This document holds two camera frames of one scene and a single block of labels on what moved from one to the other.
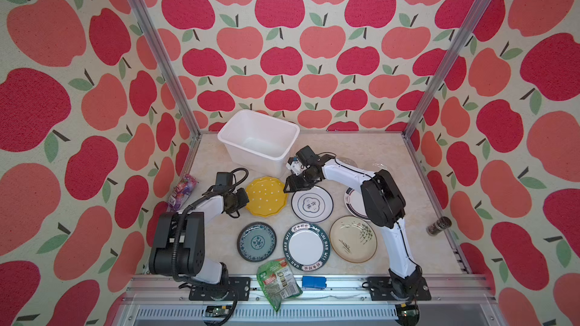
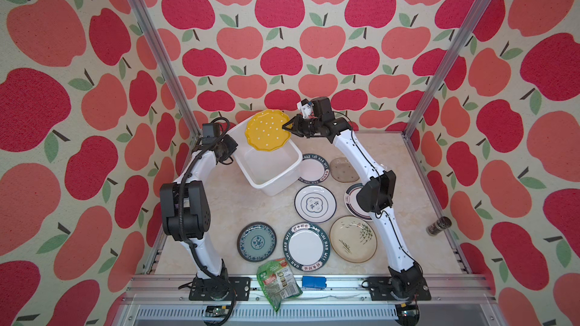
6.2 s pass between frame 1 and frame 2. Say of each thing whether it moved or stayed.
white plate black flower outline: stayed
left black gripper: moved
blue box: stayed
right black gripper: moved
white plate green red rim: stayed
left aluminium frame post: stayed
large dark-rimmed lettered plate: stayed
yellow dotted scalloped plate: moved
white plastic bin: stayed
